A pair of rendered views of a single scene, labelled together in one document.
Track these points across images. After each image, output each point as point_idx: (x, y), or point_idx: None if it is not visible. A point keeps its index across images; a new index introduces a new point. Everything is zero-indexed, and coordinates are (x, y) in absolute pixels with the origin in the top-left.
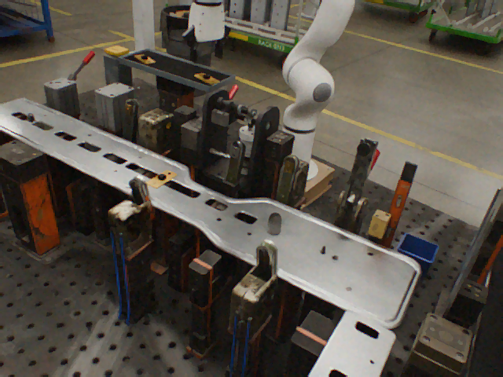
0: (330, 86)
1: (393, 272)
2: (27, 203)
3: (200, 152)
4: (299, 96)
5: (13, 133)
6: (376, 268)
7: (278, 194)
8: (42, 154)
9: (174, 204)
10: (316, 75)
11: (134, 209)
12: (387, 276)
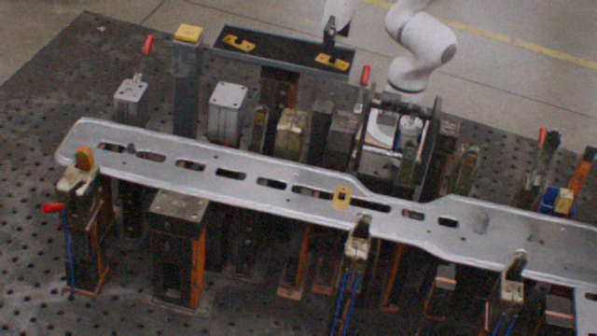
0: (456, 46)
1: (587, 242)
2: (197, 258)
3: (358, 155)
4: (423, 61)
5: (131, 176)
6: (574, 243)
7: (458, 187)
8: (208, 201)
9: (378, 225)
10: (442, 36)
11: (367, 245)
12: (585, 248)
